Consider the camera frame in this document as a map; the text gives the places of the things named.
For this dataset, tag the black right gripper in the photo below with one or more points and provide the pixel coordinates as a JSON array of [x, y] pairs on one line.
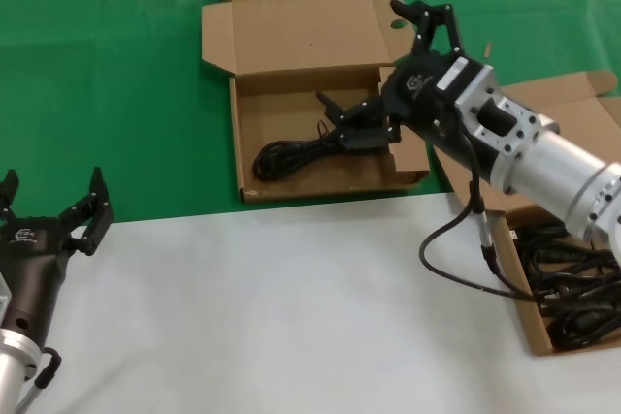
[[422, 94]]

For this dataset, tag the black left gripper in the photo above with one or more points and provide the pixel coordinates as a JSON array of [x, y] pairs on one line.
[[29, 264]]

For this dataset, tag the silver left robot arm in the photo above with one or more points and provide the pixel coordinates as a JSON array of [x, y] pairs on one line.
[[12, 365]]

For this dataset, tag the empty open cardboard box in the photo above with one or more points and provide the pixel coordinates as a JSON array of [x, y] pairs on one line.
[[301, 36]]

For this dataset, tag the short flat wooden stick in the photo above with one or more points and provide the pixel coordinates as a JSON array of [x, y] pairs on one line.
[[487, 49]]

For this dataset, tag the green tablecloth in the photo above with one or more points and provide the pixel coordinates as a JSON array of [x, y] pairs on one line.
[[97, 94]]

